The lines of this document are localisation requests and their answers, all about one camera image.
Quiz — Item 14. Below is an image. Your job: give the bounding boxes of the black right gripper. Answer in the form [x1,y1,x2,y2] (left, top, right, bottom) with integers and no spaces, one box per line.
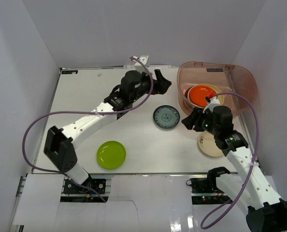
[182,107,219,136]

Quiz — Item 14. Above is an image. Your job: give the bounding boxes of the red plate with teal flower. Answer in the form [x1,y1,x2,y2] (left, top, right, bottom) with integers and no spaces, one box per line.
[184,87,191,99]

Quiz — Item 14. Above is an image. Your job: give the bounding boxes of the orange plate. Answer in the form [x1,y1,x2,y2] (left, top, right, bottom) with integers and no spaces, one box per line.
[189,85,222,108]

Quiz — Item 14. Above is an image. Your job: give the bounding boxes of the beige bear plate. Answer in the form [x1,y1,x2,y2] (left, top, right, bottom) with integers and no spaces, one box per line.
[187,83,225,109]

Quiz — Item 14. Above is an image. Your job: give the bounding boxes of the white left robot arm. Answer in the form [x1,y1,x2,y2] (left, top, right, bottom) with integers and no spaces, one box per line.
[43,69,172,193]

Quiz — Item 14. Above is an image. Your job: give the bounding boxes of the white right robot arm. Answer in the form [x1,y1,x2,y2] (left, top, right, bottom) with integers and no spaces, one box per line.
[182,106,287,232]

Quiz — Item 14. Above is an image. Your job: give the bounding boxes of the pink translucent plastic bin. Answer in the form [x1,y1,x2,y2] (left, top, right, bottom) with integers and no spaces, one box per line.
[177,61,258,115]

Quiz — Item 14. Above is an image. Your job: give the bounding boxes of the blue white patterned plate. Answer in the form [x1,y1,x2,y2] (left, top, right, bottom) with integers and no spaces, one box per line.
[153,105,180,130]

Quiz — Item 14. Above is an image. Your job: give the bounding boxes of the cream plate with black mark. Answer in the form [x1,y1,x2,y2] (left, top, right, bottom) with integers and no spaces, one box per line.
[198,131,223,158]

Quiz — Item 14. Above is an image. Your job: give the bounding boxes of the white paper sheets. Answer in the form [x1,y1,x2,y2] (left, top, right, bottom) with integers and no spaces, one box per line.
[123,64,171,70]

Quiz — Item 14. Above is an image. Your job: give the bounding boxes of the lime green plate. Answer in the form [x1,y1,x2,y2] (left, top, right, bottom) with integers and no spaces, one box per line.
[97,141,127,170]

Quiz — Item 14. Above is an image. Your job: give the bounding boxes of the black label sticker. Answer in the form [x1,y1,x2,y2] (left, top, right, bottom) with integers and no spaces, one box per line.
[61,70,78,74]

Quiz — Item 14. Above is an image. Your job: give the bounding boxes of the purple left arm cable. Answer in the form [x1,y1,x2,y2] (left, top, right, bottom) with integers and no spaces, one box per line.
[22,56,155,203]

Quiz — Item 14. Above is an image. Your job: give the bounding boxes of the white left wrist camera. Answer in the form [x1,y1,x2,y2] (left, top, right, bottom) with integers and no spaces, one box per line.
[133,55,149,73]

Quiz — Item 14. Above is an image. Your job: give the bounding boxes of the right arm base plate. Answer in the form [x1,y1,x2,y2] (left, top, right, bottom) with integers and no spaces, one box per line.
[186,178,224,193]

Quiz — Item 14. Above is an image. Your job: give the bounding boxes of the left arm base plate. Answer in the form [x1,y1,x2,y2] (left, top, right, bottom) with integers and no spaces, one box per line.
[62,179,106,194]

